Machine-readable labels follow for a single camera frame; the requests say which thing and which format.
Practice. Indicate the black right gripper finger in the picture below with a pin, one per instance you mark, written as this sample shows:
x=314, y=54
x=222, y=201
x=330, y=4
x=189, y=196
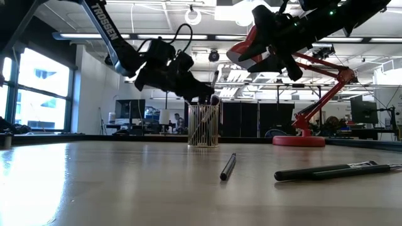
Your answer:
x=254, y=55
x=267, y=66

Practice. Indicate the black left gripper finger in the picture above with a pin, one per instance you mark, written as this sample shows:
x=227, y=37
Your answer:
x=201, y=92

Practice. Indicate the black brush round dark head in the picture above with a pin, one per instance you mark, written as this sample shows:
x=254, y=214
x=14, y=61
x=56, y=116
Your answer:
x=215, y=78

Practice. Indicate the thin brush long silver tip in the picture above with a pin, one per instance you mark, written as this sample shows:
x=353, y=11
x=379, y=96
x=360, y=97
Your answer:
x=228, y=168

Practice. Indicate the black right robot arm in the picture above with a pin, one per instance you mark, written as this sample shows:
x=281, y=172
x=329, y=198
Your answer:
x=339, y=19

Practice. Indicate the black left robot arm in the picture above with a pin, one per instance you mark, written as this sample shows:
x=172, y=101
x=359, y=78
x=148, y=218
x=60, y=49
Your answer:
x=106, y=28

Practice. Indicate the person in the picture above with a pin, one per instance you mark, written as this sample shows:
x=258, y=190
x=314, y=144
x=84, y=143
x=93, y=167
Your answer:
x=179, y=122

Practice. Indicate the black ceiling speaker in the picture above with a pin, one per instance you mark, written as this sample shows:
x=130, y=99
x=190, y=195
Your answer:
x=213, y=56

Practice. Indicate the white rectangular box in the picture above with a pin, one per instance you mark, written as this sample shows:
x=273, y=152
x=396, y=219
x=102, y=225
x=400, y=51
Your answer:
x=164, y=116

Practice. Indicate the black computer monitor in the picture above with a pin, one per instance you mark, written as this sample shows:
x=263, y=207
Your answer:
x=364, y=111
x=130, y=110

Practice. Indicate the black office desk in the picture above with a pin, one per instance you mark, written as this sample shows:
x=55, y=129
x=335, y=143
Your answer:
x=138, y=127

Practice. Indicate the white container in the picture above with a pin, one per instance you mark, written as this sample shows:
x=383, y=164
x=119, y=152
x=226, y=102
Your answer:
x=112, y=118

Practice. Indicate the red desk lamp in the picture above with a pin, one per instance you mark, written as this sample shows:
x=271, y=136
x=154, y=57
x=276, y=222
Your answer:
x=298, y=141

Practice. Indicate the thin tripod stand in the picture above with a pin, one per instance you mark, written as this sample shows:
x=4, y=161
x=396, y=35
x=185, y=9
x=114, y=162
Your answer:
x=102, y=125

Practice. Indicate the long ceiling light bar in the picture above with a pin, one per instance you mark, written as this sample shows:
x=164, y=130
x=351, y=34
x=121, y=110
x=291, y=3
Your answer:
x=78, y=36

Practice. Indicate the cluttered office desk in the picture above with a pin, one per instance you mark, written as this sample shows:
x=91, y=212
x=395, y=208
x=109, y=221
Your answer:
x=351, y=132

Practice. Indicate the large glass window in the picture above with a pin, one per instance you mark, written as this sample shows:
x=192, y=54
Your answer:
x=41, y=78

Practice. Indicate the black slanted strut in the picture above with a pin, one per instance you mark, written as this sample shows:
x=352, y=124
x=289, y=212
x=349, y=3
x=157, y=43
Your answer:
x=22, y=128

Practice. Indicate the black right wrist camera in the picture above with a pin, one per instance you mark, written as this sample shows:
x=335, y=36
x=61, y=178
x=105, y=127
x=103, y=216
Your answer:
x=264, y=19

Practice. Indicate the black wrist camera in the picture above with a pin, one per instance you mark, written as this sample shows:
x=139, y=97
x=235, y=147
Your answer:
x=264, y=19
x=161, y=51

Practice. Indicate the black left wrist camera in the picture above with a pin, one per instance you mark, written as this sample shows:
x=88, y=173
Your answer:
x=161, y=51

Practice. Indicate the black ceiling camera mount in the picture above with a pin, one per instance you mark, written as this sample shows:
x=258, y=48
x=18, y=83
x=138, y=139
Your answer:
x=323, y=52

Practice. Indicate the black metal rack frame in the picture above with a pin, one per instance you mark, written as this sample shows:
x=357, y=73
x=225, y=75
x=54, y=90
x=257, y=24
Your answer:
x=314, y=85

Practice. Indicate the black aluminium table frame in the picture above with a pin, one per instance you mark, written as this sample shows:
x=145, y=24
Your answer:
x=125, y=138

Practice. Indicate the grey cylindrical post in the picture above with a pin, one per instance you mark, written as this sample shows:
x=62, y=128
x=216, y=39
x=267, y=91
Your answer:
x=7, y=141

